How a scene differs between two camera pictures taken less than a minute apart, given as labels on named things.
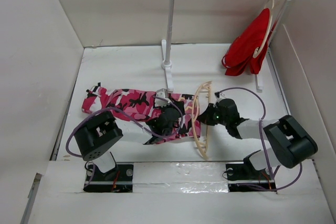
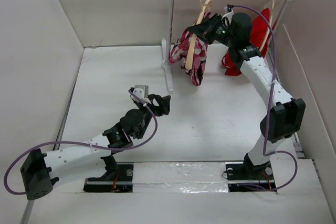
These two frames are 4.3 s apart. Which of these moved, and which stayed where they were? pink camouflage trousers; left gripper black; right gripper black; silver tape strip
Moved: right gripper black; pink camouflage trousers; left gripper black
Stayed: silver tape strip
